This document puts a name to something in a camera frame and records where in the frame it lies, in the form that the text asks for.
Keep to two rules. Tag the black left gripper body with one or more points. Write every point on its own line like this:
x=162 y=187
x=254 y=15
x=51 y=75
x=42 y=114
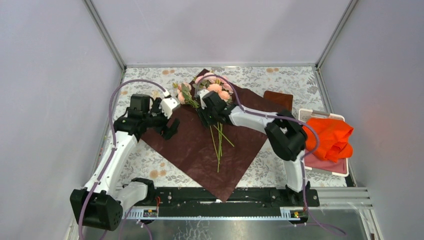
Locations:
x=156 y=119

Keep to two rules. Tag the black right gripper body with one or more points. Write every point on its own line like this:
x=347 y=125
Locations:
x=207 y=117

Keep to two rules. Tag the peach rose stem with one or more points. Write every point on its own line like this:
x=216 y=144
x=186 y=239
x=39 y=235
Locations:
x=184 y=95

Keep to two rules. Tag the pink rose stem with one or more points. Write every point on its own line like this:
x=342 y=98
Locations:
x=218 y=84

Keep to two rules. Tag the dark maroon wrapping paper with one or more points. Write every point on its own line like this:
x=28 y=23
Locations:
x=191 y=150

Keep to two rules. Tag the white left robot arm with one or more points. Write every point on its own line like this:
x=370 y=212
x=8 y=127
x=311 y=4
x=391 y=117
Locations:
x=99 y=204

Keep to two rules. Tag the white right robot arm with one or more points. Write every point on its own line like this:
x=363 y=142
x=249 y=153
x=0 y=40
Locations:
x=284 y=133

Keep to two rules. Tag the floral patterned table mat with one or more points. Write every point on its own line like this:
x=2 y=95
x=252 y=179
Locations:
x=265 y=170

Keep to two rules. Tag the brown folded cloth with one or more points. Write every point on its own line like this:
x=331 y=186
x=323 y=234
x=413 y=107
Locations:
x=283 y=99

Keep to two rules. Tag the white plastic basket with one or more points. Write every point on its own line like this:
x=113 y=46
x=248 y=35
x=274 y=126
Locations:
x=305 y=115

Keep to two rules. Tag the pink cloth in basket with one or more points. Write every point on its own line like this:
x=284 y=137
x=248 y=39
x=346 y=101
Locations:
x=339 y=168

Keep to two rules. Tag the orange cloth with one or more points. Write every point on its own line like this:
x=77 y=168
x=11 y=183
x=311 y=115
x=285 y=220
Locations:
x=337 y=132

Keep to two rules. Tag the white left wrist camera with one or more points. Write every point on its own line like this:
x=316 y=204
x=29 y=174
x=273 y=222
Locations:
x=168 y=106

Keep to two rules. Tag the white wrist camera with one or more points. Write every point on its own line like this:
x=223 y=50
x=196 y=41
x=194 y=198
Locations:
x=201 y=94
x=168 y=106

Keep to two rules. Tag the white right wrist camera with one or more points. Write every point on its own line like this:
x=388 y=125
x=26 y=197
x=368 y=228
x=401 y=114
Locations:
x=201 y=94

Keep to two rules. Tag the aluminium frame post left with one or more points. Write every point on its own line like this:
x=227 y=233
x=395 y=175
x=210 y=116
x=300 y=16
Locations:
x=94 y=14

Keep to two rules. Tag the aluminium frame post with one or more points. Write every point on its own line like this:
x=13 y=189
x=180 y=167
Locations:
x=94 y=14
x=337 y=31

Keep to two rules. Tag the aluminium frame post right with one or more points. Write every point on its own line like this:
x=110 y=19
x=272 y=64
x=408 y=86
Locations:
x=337 y=31

